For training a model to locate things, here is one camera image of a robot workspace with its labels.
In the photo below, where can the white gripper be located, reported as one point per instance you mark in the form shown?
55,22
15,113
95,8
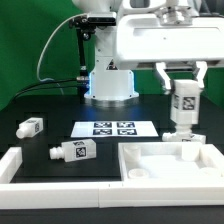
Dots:
172,35

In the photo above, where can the white square tabletop part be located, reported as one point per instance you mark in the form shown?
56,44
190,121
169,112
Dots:
169,161

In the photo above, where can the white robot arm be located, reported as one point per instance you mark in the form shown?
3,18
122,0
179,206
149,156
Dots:
109,83

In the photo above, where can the white tag sheet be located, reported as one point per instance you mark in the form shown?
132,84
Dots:
114,129

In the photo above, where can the white U-shaped fence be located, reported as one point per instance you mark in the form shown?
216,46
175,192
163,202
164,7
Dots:
102,194

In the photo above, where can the black camera on stand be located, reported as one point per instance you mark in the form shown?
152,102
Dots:
85,25

